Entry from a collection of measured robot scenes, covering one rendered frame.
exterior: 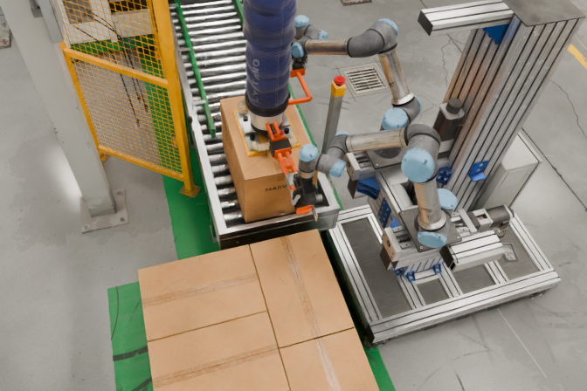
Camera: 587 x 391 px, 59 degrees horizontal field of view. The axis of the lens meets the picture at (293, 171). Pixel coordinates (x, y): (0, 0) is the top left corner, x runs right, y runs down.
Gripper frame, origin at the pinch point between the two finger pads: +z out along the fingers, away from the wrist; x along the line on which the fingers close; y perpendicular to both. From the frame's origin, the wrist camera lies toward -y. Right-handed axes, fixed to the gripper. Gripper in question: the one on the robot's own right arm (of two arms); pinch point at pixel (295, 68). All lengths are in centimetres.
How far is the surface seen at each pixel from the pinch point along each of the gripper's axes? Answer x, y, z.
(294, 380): -46, 150, 53
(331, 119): 21.3, 13.4, 33.5
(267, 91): -29, 40, -25
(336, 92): 21.5, 13.8, 11.3
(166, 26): -68, -9, -34
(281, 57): -23, 39, -44
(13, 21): -133, -5, -50
